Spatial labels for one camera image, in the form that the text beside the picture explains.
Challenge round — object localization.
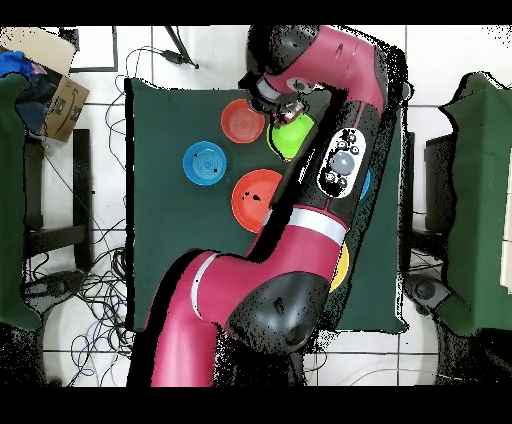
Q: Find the brown cardboard box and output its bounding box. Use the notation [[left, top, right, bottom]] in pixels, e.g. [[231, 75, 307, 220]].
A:
[[0, 26, 91, 143]]

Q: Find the dark green table cloth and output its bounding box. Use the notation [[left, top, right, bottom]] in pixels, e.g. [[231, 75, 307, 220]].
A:
[[125, 77, 413, 333]]

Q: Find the large orange plastic bowl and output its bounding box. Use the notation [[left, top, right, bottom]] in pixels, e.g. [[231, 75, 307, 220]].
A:
[[329, 241, 351, 294]]

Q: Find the black metal frame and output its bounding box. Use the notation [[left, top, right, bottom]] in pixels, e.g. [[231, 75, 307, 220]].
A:
[[59, 25, 119, 74]]

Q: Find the black chair frame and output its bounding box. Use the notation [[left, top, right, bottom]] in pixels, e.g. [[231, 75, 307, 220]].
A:
[[23, 128, 93, 273]]

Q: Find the green cloth covered table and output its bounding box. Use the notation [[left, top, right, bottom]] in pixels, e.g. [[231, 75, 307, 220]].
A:
[[439, 71, 512, 337], [0, 73, 43, 331]]

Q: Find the green plastic bowl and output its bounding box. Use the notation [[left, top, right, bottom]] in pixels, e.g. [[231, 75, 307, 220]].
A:
[[266, 113, 317, 161]]

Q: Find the wide orange-red shallow bowl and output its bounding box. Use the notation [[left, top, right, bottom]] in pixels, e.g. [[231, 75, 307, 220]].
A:
[[230, 168, 284, 234]]

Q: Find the black tripod leg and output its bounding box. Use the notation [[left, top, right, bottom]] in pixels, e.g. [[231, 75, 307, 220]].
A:
[[163, 25, 200, 70]]

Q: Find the small blue plastic bowl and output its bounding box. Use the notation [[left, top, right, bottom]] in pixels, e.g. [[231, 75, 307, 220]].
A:
[[182, 140, 228, 187]]

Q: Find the small orange-red ringed bowl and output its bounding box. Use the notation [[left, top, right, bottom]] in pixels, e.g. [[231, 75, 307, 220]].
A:
[[220, 98, 266, 145]]

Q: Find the large blue plastic bowl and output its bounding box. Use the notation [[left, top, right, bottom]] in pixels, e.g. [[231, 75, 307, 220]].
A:
[[358, 169, 372, 202]]

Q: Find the blue cloth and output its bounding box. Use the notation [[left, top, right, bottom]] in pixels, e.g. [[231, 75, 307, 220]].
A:
[[0, 50, 33, 78]]

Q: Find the black box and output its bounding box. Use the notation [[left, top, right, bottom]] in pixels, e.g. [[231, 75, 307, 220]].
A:
[[423, 133, 457, 233]]

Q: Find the black rounded floor base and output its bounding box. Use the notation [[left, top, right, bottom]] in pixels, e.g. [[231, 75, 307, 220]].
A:
[[403, 273, 453, 317], [23, 269, 85, 307]]

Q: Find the tangle of black cables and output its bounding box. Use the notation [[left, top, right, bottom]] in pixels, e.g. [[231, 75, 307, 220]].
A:
[[23, 215, 137, 387]]

